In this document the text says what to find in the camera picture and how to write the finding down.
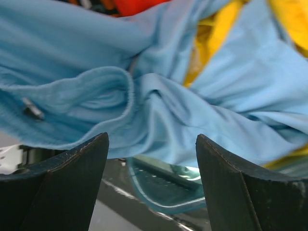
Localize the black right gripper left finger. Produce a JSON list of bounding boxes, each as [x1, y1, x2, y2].
[[0, 133, 109, 231]]

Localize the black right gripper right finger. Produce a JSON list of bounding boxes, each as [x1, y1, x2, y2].
[[196, 134, 308, 231]]

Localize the light blue shorts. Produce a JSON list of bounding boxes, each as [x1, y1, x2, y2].
[[0, 0, 308, 167]]

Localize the yellow shorts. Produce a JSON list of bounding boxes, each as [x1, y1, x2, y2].
[[184, 0, 308, 166]]

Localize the orange shorts on hanger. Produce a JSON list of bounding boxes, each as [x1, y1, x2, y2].
[[114, 0, 168, 16]]

